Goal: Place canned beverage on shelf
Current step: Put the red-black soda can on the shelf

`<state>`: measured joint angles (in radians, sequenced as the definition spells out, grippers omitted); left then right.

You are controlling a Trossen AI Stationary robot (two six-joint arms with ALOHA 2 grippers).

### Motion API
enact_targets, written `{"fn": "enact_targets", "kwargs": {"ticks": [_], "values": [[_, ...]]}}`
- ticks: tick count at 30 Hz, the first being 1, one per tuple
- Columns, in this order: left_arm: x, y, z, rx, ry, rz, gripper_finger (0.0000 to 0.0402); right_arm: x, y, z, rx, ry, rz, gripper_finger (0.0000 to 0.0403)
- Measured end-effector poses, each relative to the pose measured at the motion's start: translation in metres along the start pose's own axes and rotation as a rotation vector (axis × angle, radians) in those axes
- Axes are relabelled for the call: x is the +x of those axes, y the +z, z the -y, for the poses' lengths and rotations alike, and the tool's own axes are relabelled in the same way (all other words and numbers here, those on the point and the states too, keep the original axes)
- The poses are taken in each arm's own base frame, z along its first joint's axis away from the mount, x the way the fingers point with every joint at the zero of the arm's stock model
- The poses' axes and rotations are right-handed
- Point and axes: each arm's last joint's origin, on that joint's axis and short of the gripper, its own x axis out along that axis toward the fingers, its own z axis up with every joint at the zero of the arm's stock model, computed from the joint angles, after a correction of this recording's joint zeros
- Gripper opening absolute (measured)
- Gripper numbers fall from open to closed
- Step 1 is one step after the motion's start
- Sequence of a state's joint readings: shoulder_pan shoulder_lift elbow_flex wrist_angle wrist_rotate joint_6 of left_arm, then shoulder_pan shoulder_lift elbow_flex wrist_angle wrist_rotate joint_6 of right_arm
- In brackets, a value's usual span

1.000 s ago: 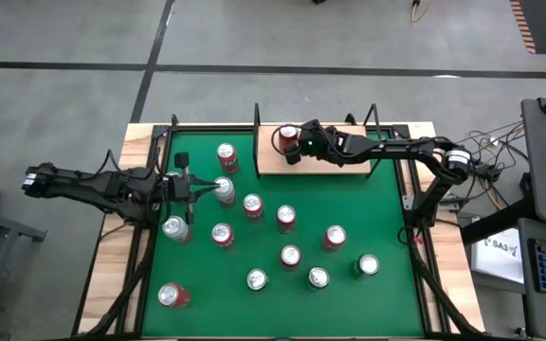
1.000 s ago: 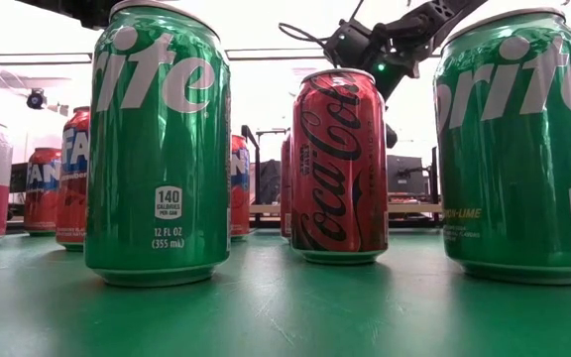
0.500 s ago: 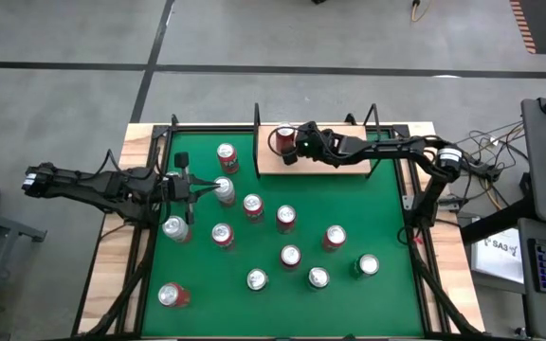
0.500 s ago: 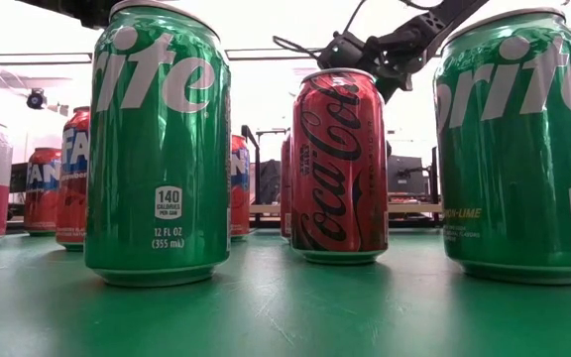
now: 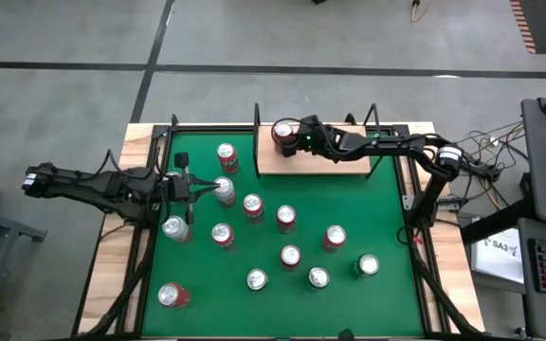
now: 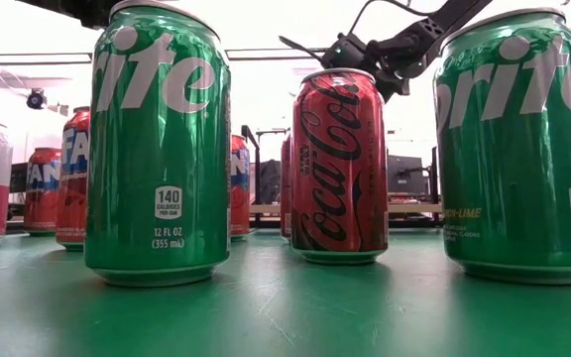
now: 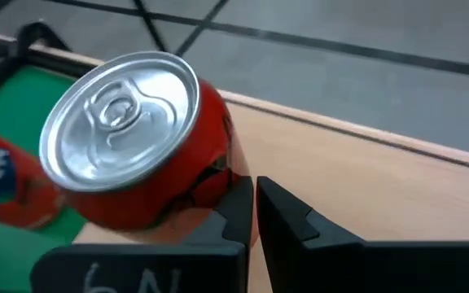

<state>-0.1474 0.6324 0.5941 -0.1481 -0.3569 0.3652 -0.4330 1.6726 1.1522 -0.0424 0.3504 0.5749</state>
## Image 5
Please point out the red cola can black figure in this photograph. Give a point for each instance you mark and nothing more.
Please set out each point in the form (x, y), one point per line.
(285, 214)

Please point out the grey metal cart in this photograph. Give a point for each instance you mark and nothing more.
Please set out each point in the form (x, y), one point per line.
(12, 228)

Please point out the black support beam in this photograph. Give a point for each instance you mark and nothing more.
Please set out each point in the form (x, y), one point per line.
(496, 222)

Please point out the grey metal bracket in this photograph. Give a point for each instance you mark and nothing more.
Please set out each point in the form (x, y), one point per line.
(408, 201)

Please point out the red Coke Zero can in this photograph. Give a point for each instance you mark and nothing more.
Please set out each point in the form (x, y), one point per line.
(290, 255)

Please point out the wooden shelf with black frame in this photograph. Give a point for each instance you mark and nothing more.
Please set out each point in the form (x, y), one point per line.
(353, 168)

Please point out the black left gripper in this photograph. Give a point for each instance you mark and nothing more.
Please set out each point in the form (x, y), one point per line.
(178, 189)

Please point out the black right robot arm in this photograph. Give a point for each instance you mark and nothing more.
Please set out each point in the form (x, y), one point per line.
(396, 144)

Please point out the white SA3 sign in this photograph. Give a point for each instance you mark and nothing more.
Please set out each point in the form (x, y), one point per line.
(496, 260)

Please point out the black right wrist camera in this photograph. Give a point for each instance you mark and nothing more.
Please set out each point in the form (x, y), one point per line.
(311, 128)

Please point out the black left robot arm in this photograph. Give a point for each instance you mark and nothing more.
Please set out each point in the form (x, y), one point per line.
(88, 187)

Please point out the red soda can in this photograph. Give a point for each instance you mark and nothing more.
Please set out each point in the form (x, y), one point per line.
(335, 234)

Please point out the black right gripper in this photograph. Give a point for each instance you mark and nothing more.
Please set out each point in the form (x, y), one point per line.
(313, 142)

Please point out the white and pink can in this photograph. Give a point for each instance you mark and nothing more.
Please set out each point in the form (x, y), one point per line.
(174, 226)
(228, 190)

